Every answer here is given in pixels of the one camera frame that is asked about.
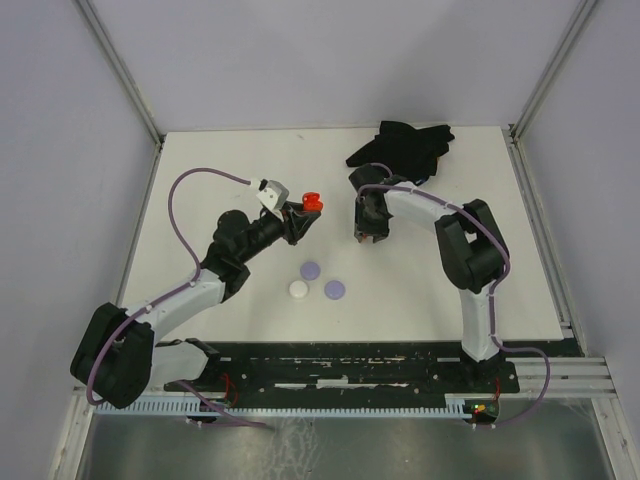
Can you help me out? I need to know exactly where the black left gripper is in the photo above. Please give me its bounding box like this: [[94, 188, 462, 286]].
[[238, 200, 321, 264]]

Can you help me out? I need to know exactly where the orange round charging case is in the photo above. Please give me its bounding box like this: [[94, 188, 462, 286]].
[[302, 192, 324, 212]]

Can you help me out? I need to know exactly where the purple charging case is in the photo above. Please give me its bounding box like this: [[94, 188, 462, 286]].
[[299, 261, 321, 281], [324, 280, 346, 300]]

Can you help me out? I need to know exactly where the white round charging case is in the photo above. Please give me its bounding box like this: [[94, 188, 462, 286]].
[[288, 280, 309, 300]]

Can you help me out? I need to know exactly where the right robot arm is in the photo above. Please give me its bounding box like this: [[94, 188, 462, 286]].
[[349, 164, 511, 391]]

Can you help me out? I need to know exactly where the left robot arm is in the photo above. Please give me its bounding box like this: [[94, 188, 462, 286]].
[[70, 194, 323, 409]]

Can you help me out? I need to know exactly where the black cloth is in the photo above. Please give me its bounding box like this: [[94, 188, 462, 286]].
[[346, 120, 455, 185]]

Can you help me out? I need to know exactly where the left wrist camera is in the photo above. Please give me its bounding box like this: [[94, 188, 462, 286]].
[[249, 178, 289, 214]]

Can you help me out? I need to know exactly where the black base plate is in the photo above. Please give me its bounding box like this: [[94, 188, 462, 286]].
[[162, 337, 521, 406]]

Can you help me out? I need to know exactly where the aluminium frame rail right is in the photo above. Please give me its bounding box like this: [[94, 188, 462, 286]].
[[507, 0, 602, 146]]

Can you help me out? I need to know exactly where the aluminium frame rail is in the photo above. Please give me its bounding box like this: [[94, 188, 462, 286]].
[[74, 0, 166, 146], [507, 0, 602, 146]]

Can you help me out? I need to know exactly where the blue-white cable duct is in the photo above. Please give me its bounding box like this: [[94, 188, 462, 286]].
[[95, 394, 488, 419]]

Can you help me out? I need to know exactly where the aluminium frame rail left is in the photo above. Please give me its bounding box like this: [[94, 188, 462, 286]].
[[74, 0, 166, 146]]

